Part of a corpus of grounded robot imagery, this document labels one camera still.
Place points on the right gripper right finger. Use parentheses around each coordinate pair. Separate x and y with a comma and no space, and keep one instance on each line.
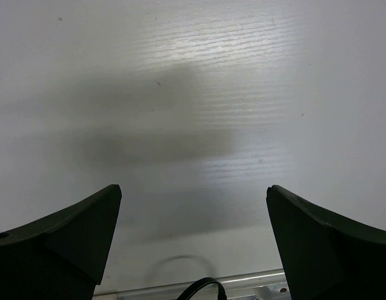
(326,255)

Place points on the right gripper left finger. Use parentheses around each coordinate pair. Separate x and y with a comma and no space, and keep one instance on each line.
(62,255)

